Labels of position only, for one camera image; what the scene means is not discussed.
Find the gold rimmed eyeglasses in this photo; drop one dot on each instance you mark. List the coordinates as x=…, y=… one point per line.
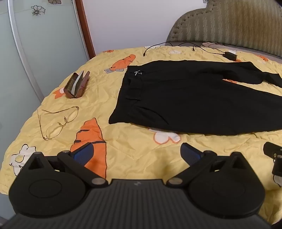
x=53, y=131

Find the yellow carrot print blanket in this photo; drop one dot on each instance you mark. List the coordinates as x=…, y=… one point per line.
x=132, y=149

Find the brown eyeglasses case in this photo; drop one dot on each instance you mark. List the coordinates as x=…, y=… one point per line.
x=76, y=85

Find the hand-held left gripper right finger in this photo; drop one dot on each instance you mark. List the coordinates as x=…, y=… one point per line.
x=190, y=154

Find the pink cloth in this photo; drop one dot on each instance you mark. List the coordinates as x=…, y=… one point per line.
x=209, y=44

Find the frosted glass door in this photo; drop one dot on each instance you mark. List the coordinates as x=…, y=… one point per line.
x=44, y=55

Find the black pants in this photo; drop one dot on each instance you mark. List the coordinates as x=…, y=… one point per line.
x=187, y=99

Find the flower sticker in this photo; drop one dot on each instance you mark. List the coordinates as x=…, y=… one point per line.
x=38, y=10

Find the brown wooden door frame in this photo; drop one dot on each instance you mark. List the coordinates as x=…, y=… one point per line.
x=87, y=28

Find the olive upholstered headboard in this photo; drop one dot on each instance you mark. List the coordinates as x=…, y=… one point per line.
x=231, y=24

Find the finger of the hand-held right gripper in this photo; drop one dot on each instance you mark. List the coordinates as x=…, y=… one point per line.
x=272, y=149

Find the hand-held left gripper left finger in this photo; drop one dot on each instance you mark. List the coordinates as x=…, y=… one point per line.
x=82, y=154

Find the black charger adapter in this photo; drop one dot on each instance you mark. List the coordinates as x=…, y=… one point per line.
x=229, y=55

